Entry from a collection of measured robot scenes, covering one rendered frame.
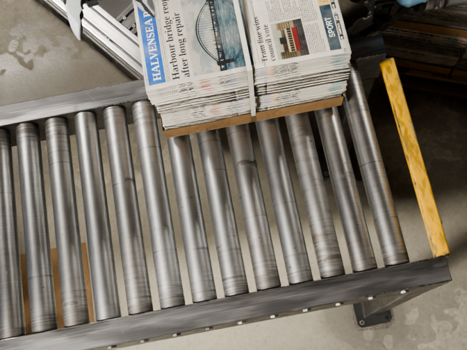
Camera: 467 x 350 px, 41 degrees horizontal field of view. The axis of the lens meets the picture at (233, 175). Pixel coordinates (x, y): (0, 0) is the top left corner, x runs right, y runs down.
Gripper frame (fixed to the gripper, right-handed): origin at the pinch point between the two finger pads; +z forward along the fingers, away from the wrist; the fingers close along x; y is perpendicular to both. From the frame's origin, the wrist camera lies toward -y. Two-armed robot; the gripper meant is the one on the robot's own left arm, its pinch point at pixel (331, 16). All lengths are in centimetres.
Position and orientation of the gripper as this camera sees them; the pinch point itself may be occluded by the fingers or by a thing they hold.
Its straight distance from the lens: 148.1
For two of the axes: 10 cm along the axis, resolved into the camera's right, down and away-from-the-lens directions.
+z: -9.8, 1.9, 0.0
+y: -0.6, -2.9, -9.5
